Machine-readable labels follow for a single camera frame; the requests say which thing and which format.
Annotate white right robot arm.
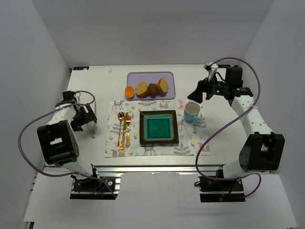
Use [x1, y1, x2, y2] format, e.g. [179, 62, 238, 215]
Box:
[188, 64, 285, 180]

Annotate silver metal tongs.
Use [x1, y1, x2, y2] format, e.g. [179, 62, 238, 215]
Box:
[87, 99, 96, 138]

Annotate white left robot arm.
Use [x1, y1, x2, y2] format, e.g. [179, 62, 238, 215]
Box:
[37, 91, 97, 180]

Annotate black and teal square plate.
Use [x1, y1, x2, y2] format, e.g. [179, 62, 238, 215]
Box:
[139, 110, 179, 145]

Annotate lavender tray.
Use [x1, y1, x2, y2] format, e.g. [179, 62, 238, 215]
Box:
[126, 72, 176, 100]

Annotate brown crusted bread half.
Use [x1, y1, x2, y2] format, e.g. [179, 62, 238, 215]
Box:
[157, 77, 169, 93]

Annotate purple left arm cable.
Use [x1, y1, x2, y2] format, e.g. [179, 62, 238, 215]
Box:
[18, 90, 119, 198]

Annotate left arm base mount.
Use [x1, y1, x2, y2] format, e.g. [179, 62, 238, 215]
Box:
[70, 174, 121, 200]

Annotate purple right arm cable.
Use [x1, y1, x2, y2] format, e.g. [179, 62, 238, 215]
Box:
[195, 57, 262, 198]

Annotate animal print placemat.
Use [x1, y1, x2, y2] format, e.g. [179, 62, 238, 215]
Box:
[105, 99, 208, 157]

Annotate dark brown bread chunk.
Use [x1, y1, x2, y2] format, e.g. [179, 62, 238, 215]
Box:
[148, 83, 159, 98]

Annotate orange bread piece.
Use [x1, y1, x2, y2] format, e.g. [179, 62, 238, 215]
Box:
[124, 86, 134, 99]

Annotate gold fork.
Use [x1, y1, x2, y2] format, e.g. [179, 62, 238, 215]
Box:
[125, 113, 131, 148]

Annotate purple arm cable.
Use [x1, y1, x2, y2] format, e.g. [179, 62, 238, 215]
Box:
[18, 90, 119, 198]
[195, 57, 262, 198]

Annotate blue label sticker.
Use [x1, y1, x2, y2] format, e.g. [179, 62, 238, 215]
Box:
[73, 66, 89, 71]

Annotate gold spoon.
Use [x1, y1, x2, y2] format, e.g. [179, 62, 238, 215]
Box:
[117, 112, 125, 147]

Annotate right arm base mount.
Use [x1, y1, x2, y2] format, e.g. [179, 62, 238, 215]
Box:
[194, 177, 245, 203]

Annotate speckled yellow bread slice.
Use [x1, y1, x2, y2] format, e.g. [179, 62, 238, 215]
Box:
[135, 81, 149, 97]

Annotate aluminium rail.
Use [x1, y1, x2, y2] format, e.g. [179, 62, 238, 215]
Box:
[42, 164, 226, 174]

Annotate light blue mug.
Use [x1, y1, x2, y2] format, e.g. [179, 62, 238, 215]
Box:
[183, 102, 201, 124]

